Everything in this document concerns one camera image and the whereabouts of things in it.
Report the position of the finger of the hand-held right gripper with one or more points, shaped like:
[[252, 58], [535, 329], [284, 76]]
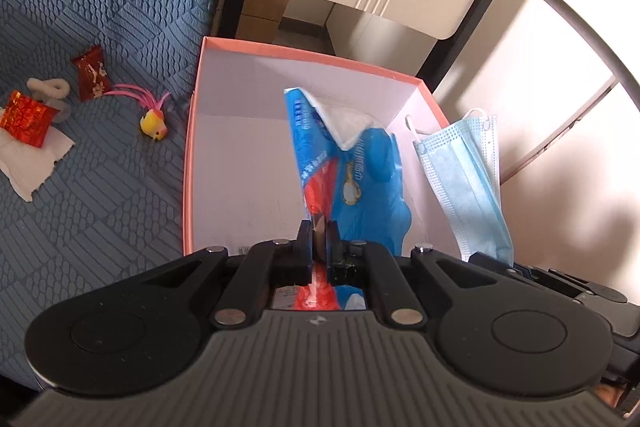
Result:
[[525, 274]]

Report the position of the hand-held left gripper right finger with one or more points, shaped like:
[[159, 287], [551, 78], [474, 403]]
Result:
[[331, 257]]

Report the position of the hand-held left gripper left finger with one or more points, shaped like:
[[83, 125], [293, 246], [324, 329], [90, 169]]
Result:
[[302, 252]]

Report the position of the blue tissue pack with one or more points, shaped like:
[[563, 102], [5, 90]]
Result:
[[360, 187]]

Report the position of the pink cardboard box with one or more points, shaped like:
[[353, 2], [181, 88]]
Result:
[[240, 147]]

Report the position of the blue face mask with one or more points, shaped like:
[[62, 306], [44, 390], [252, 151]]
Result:
[[460, 167]]

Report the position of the white paper towel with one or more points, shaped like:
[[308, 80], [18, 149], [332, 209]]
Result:
[[30, 162]]

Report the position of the yellow chick toy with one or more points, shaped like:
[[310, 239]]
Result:
[[152, 124]]

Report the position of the black curved metal tube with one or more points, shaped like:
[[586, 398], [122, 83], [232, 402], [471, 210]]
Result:
[[575, 14]]

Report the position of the dark red candy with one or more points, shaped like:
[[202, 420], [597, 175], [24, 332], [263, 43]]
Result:
[[90, 74]]

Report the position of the white fluffy loop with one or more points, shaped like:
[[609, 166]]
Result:
[[47, 86]]

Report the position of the shiny red packet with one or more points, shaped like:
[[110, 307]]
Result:
[[25, 117]]

